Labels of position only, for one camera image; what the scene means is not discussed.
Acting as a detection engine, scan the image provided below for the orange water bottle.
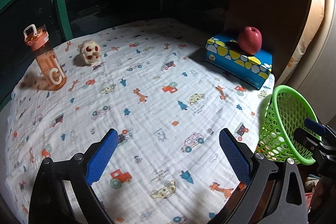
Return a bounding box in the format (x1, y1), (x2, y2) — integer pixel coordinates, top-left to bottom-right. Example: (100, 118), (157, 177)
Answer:
(23, 24), (68, 90)

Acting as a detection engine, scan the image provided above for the green window frame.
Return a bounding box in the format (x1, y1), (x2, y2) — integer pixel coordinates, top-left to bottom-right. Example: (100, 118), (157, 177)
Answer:
(0, 0), (237, 106)

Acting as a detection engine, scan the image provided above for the cream skull toy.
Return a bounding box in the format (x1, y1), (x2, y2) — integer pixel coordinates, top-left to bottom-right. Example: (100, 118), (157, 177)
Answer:
(79, 40), (102, 66)

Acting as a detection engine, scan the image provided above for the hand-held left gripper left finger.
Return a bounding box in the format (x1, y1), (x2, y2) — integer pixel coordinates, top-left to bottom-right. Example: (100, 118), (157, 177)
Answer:
(28, 128), (118, 224)

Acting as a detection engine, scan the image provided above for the red apple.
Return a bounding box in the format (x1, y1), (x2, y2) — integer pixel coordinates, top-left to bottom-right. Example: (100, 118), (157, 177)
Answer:
(238, 26), (263, 55)

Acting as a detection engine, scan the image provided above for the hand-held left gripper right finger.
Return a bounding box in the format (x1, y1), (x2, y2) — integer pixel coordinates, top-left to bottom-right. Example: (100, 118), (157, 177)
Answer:
(219, 128), (307, 224)

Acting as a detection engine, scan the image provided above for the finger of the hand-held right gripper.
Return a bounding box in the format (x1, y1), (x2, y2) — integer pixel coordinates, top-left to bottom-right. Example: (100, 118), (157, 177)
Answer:
(293, 128), (323, 159)
(304, 118), (327, 135)

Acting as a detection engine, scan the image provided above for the cream flowered curtain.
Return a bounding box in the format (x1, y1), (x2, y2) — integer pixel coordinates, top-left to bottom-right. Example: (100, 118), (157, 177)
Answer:
(278, 0), (336, 88)

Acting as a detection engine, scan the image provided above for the blue spotted tissue box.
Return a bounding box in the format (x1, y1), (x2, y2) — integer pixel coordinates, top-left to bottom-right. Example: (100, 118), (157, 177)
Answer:
(206, 33), (273, 90)

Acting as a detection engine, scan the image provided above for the green plastic basket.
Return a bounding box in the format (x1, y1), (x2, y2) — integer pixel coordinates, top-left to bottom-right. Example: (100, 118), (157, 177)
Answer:
(255, 85), (322, 165)

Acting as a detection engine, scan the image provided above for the white printed blanket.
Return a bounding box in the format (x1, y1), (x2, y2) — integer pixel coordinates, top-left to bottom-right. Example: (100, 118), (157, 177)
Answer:
(4, 18), (276, 224)

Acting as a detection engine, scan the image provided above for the brown wooden table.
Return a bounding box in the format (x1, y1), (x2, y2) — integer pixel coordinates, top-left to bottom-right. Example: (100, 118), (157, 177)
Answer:
(226, 177), (265, 224)

